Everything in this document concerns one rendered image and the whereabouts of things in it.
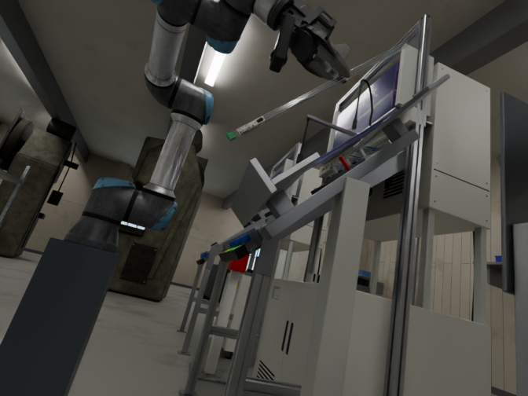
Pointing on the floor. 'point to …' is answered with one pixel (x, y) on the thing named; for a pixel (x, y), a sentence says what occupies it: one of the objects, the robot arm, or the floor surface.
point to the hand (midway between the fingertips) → (341, 77)
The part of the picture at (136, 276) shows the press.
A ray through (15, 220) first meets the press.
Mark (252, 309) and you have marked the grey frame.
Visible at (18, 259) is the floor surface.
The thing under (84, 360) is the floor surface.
